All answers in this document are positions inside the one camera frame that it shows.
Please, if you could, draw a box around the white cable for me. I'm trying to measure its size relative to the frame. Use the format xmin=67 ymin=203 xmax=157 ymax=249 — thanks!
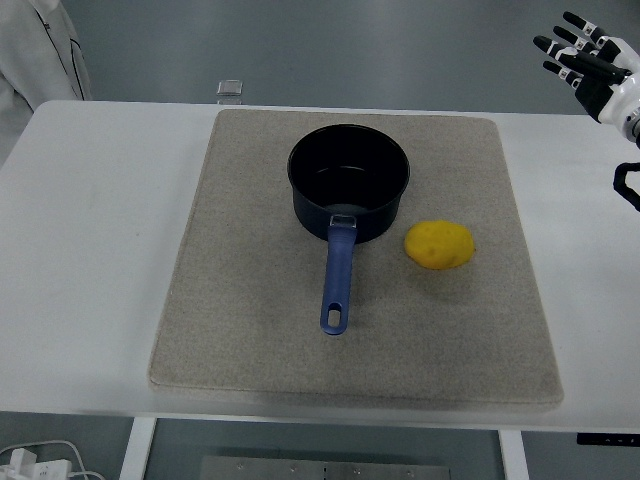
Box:
xmin=0 ymin=439 xmax=103 ymax=480

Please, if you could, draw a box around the black table control panel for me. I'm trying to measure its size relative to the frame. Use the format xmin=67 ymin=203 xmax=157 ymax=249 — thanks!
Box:
xmin=576 ymin=432 xmax=640 ymax=447

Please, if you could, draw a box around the blue pot with handle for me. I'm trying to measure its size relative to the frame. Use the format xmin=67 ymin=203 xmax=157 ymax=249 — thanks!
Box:
xmin=286 ymin=123 xmax=412 ymax=336

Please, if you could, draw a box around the white table leg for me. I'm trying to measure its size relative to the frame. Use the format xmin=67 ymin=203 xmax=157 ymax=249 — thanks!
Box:
xmin=118 ymin=416 xmax=159 ymax=480
xmin=498 ymin=429 xmax=530 ymax=480

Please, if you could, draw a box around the white power strip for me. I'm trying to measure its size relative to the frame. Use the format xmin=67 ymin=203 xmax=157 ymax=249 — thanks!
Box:
xmin=0 ymin=447 xmax=72 ymax=480

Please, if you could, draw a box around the person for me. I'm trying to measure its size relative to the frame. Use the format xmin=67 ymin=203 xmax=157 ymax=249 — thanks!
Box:
xmin=0 ymin=0 xmax=94 ymax=156

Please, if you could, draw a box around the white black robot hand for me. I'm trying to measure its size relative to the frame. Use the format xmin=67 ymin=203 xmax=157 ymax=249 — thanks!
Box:
xmin=532 ymin=10 xmax=640 ymax=126

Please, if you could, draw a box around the beige fabric mat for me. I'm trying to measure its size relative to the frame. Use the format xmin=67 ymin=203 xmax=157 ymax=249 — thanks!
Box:
xmin=147 ymin=108 xmax=565 ymax=412

